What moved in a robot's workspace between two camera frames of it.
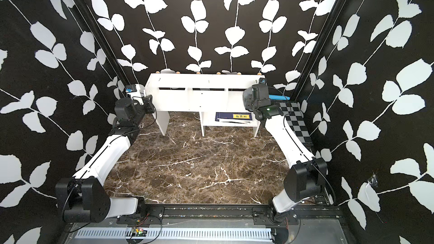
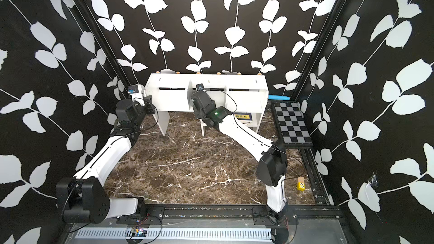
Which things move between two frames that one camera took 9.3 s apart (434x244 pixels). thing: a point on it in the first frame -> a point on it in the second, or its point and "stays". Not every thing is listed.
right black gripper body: x=250 y=104 -> x=196 y=112
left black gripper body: x=142 y=110 stays
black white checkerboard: x=294 y=116 stays
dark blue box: x=234 y=117 stays
